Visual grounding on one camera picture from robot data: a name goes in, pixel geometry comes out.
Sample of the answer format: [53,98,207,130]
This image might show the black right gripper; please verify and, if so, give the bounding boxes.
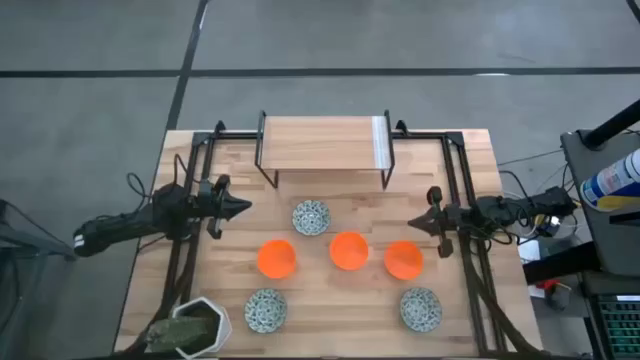
[407,185,476,259]

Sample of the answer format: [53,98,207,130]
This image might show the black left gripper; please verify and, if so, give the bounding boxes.
[197,173,253,240]

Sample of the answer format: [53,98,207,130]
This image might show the orange plastic mini bowl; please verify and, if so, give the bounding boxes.
[256,239,298,280]
[328,230,370,272]
[383,240,425,281]

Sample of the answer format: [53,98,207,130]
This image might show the blue white patterned mini bowl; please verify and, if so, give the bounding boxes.
[399,286,444,334]
[243,287,289,335]
[291,199,332,237]

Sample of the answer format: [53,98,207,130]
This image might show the white paper sheet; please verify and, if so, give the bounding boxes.
[517,238,556,266]

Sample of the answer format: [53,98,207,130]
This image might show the white hexagonal plant pot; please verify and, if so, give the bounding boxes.
[171,295,234,360]

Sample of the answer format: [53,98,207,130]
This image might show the small red object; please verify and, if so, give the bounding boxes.
[542,278,571,294]

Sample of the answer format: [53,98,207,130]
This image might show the black cart base bar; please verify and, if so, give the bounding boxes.
[522,242,601,286]

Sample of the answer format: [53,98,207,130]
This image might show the green potted plant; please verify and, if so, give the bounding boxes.
[144,305,217,354]

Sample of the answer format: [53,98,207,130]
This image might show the grey equipment cart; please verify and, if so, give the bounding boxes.
[559,128,640,277]

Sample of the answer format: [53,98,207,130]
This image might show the white blue spray can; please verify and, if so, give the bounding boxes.
[579,148,640,212]

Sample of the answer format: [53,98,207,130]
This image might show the grey metal stand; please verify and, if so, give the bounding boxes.
[0,198,77,262]

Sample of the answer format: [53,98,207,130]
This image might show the black pole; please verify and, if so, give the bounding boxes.
[582,98,640,151]

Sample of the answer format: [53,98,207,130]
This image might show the green lit keyboard device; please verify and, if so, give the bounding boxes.
[587,293,640,360]

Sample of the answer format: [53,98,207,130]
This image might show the wooden shelf with black frame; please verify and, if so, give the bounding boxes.
[253,108,397,192]

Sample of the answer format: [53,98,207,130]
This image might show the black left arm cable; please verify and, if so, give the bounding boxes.
[125,172,154,206]

